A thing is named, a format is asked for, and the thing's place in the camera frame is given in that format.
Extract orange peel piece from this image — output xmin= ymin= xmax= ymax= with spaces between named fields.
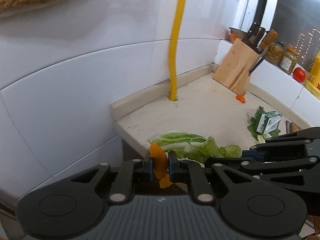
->
xmin=149 ymin=142 xmax=172 ymax=189

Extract green drink carton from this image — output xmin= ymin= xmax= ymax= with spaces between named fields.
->
xmin=255 ymin=111 xmax=282 ymax=135

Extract black kitchen scissors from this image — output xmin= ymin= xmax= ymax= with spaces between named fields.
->
xmin=248 ymin=47 xmax=268 ymax=76

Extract wooden cutting board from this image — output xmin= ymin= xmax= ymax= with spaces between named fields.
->
xmin=286 ymin=121 xmax=302 ymax=134

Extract pale cabbage leaves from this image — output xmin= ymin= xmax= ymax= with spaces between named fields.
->
xmin=148 ymin=131 xmax=242 ymax=163

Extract yellow oil bottle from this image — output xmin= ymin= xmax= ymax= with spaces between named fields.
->
xmin=305 ymin=51 xmax=320 ymax=99

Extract red tomato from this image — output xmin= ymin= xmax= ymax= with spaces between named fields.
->
xmin=293 ymin=67 xmax=306 ymax=83

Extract orange carrot piece by block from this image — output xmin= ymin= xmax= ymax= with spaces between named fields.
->
xmin=236 ymin=95 xmax=246 ymax=103

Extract glass jar with label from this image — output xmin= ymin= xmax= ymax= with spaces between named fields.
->
xmin=280 ymin=46 xmax=298 ymax=74

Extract glass jar of pickles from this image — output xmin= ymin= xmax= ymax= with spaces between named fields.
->
xmin=266 ymin=40 xmax=285 ymax=66

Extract wooden knife block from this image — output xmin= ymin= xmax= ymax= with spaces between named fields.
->
xmin=213 ymin=39 xmax=260 ymax=95

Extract orange bowl on sill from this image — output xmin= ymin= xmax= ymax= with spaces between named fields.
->
xmin=229 ymin=32 xmax=243 ymax=43

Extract metal bowl on sill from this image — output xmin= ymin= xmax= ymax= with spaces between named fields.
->
xmin=229 ymin=27 xmax=247 ymax=37

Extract yellow vertical pipe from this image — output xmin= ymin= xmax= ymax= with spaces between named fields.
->
xmin=168 ymin=0 xmax=186 ymax=101

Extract wooden handled knife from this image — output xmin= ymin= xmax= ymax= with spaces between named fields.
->
xmin=258 ymin=29 xmax=278 ymax=54

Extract black handled knife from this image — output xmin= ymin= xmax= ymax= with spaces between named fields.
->
xmin=242 ymin=20 xmax=260 ymax=44
xmin=251 ymin=27 xmax=266 ymax=51

